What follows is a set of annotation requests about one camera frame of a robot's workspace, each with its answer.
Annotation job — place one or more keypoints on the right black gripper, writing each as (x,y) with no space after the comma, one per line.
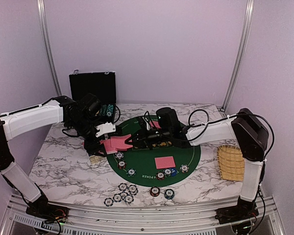
(142,141)

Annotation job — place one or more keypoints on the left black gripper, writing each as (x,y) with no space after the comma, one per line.
(91,147)

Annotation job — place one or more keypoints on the red playing card deck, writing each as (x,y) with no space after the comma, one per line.
(108,147)

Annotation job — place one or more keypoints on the red card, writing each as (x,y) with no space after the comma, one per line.
(154,124)
(165,162)
(117,139)
(123,146)

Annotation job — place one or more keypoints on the blue chips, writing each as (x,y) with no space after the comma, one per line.
(184,168)
(119,155)

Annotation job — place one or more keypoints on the blue small blind button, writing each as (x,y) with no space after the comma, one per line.
(173,172)

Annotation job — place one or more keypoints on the brown chip stack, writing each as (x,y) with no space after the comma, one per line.
(155,191)

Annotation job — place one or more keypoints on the teal chip stack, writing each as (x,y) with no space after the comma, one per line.
(169,194)

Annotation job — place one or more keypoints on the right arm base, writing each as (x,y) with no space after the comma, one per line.
(234,214)

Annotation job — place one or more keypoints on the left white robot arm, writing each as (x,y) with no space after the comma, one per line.
(77,115)

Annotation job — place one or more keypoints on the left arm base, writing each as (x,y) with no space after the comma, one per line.
(51,213)

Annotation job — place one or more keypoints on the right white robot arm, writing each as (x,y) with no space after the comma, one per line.
(251,131)

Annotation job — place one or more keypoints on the gold blue card box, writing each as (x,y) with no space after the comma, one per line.
(96,159)

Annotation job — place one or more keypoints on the round green poker mat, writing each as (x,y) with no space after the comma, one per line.
(142,160)

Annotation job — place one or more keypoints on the green chip row in case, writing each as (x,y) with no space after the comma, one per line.
(103,110)

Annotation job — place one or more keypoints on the teal chip row in case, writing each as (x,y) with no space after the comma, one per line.
(110,110)

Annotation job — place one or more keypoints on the scattered blue ten chip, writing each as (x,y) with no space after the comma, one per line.
(117,197)
(122,186)
(129,199)
(108,202)
(123,194)

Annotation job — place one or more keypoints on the black poker chip case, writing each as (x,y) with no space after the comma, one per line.
(100,84)

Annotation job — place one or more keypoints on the woven bamboo mat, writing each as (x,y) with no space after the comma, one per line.
(231,163)

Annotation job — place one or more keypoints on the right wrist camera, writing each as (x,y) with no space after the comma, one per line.
(144,121)

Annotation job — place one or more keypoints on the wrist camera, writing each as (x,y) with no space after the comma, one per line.
(105,128)
(144,121)

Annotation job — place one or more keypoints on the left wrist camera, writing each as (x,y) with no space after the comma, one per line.
(105,128)

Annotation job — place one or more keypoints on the left aluminium frame post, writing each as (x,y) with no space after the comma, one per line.
(47,45)

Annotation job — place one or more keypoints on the aluminium frame post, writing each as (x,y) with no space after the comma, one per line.
(240,54)
(47,45)

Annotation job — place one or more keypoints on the right aluminium frame post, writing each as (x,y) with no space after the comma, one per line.
(240,54)

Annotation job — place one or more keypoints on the front aluminium rail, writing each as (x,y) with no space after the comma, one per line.
(189,219)

